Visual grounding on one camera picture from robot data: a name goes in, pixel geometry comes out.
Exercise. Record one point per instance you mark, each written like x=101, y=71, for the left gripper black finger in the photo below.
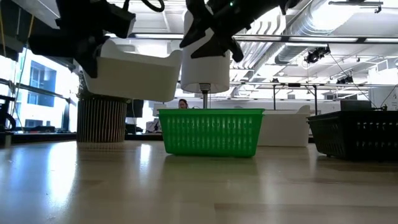
x=90, y=63

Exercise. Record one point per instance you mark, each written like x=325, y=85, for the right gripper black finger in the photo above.
x=224, y=45
x=199, y=29

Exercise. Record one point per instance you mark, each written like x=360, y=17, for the white plastic basket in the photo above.
x=283, y=130
x=133, y=81

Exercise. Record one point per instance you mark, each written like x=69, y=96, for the green plastic basket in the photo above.
x=211, y=133

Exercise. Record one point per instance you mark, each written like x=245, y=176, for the ceiling tube light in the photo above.
x=311, y=39
x=155, y=35

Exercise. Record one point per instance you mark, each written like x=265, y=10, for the potted plant ribbed pot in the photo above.
x=102, y=121

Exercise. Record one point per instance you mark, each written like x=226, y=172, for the black monitor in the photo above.
x=134, y=108

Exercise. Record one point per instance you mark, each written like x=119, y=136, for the person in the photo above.
x=183, y=104

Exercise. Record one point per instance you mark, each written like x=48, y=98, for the white monitor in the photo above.
x=155, y=109

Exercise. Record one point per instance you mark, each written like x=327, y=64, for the black ceiling spotlight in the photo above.
x=343, y=80
x=317, y=55

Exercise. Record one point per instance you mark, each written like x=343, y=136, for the grey box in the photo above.
x=356, y=105

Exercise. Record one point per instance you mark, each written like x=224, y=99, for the black plastic basket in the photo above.
x=351, y=137

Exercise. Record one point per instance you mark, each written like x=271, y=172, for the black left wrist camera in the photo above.
x=121, y=21

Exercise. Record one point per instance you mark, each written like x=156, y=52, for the silver ventilation duct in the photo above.
x=295, y=49

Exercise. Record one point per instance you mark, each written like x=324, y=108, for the black aluminium table frame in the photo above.
x=46, y=137

